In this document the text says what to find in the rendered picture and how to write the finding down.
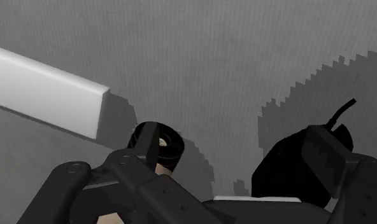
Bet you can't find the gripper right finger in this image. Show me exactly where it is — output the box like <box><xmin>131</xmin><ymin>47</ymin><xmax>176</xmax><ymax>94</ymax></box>
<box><xmin>302</xmin><ymin>125</ymin><xmax>377</xmax><ymax>224</ymax></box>

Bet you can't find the black cylinder with pale core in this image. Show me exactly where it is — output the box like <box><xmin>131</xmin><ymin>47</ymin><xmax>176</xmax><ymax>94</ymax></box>
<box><xmin>127</xmin><ymin>121</ymin><xmax>185</xmax><ymax>173</ymax></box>

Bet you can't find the long white box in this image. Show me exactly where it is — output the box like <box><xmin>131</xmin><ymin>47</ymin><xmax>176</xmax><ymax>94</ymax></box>
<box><xmin>0</xmin><ymin>44</ymin><xmax>111</xmax><ymax>141</ymax></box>

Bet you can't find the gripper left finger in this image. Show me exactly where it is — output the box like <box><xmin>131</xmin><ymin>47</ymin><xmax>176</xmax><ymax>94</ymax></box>
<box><xmin>16</xmin><ymin>122</ymin><xmax>236</xmax><ymax>224</ymax></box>

